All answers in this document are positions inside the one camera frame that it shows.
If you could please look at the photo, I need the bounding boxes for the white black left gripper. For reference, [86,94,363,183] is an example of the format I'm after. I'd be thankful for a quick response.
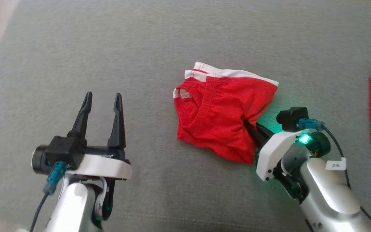
[66,92,132,180]

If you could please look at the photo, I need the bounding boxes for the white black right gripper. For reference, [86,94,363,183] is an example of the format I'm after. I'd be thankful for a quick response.
[243,120,331,202]

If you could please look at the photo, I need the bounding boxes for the red white numbered shorts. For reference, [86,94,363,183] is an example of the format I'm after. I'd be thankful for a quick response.
[172,61,280,166]

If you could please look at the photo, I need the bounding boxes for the black left cable teal plug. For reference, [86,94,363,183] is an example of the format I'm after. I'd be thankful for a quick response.
[29,161,68,232]

